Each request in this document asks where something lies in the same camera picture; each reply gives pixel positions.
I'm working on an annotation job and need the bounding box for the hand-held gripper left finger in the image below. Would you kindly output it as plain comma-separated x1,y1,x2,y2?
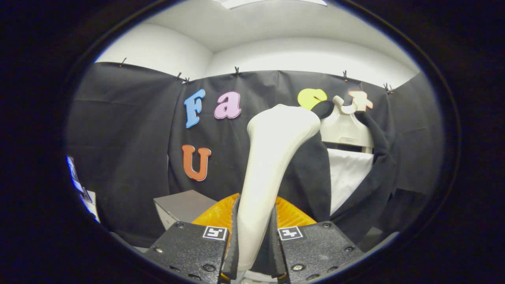
143,192,242,284

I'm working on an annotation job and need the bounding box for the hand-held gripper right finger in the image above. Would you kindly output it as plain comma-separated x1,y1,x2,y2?
269,196,365,284

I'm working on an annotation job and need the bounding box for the black suit jacket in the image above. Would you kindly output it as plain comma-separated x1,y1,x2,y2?
284,101,397,245

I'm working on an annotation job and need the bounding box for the white garment steamer head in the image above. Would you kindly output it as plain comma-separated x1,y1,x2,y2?
237,104,321,272

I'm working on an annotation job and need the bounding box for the white padded garment form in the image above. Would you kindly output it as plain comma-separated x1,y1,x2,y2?
327,149,374,215

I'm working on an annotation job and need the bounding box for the grey and white cabinet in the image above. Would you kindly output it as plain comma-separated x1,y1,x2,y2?
153,190,217,230

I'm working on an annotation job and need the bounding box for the black backdrop cloth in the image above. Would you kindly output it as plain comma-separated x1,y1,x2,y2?
65,61,446,249

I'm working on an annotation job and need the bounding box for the white blurred object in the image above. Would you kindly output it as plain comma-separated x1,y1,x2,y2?
66,156,101,223

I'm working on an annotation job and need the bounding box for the large ceiling light panel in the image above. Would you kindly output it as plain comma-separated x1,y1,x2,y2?
221,0,328,9

